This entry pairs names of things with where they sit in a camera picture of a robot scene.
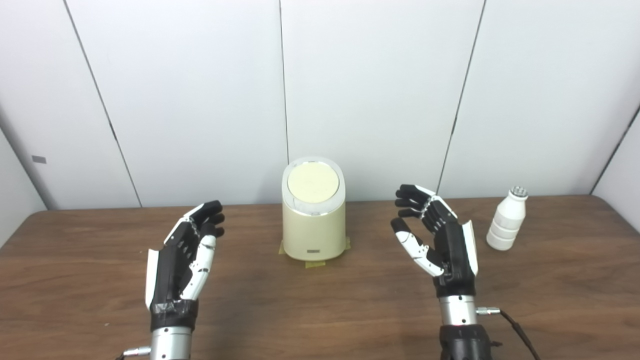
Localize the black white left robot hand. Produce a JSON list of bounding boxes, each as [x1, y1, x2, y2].
[[145, 200, 225, 332]]

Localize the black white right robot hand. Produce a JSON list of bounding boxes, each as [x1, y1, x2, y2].
[[391, 184, 479, 299]]

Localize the small white plastic bottle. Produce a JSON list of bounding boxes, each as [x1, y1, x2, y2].
[[486, 186, 529, 251]]

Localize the cream round bin lid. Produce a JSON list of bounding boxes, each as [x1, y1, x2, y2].
[[287, 162, 340, 204]]

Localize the cream-colored round bin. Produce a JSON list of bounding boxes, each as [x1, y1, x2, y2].
[[281, 156, 347, 261]]

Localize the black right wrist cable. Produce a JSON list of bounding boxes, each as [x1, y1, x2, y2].
[[475, 306, 542, 360]]

